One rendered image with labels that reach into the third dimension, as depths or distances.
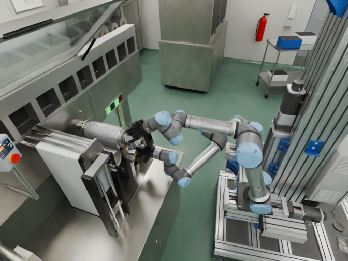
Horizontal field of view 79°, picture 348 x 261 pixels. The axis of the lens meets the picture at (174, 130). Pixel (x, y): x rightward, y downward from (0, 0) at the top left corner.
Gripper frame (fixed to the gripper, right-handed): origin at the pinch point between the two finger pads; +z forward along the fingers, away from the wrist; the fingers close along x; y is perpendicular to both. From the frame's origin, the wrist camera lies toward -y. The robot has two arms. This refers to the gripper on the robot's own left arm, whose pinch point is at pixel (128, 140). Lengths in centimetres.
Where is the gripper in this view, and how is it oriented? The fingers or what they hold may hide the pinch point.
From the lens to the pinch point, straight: 129.7
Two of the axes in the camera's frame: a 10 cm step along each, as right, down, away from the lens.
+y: -6.1, -7.2, -3.3
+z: -7.2, 3.2, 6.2
